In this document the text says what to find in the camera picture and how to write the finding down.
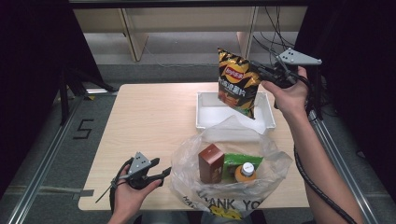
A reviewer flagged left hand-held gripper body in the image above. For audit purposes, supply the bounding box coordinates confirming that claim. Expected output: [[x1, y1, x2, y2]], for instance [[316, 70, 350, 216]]
[[125, 151, 157, 191]]

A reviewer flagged black yellow chips bag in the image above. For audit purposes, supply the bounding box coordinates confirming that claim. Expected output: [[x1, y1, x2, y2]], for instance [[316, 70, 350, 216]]
[[217, 47, 262, 120]]

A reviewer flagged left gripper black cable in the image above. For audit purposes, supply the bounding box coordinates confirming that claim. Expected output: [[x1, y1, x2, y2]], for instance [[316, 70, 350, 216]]
[[94, 157, 135, 216]]

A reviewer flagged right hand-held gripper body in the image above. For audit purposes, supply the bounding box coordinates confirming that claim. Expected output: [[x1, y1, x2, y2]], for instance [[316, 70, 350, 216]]
[[261, 47, 323, 90]]

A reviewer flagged white plastic bin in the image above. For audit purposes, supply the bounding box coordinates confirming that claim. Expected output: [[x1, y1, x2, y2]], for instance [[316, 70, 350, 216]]
[[195, 91, 276, 131]]

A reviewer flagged green snack packet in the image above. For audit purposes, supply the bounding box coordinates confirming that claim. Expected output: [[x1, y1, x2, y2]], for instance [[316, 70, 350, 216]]
[[221, 152, 264, 181]]

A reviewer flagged black curtain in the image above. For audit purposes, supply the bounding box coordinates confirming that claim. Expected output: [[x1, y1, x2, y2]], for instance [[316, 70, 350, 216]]
[[293, 0, 396, 190], [0, 0, 105, 195]]

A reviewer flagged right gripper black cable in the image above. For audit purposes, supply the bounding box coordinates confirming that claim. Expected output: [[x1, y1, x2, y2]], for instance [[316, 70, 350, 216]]
[[292, 70, 359, 224]]

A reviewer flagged person's right hand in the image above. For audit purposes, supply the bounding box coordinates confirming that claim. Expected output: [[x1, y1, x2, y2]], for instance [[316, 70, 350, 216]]
[[261, 66, 310, 119]]

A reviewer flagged metal floor rail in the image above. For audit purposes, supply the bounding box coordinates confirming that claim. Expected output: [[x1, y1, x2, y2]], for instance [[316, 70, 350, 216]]
[[6, 92, 90, 224], [307, 110, 381, 224]]

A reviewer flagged brown carton box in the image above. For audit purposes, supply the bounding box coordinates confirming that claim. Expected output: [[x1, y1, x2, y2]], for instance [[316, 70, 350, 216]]
[[198, 143, 226, 185]]

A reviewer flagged person's left hand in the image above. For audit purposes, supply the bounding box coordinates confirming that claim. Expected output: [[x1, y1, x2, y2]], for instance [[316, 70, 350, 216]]
[[111, 164, 163, 219]]

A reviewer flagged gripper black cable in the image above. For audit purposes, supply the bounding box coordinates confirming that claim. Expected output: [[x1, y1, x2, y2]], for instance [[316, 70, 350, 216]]
[[94, 157, 135, 216], [292, 70, 359, 224]]

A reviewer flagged orange juice bottle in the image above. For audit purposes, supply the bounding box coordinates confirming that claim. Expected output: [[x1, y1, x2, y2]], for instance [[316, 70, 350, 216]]
[[233, 161, 258, 184]]

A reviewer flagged bundle of black cables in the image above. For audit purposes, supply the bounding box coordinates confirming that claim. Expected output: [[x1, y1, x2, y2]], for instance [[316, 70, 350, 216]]
[[251, 6, 297, 67]]

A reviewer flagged clear plastic bag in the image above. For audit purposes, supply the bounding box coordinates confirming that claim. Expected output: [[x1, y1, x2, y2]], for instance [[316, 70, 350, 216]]
[[169, 115, 293, 220]]

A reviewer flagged light wooden desk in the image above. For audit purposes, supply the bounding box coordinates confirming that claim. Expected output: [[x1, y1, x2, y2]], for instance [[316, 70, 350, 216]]
[[73, 6, 309, 63]]

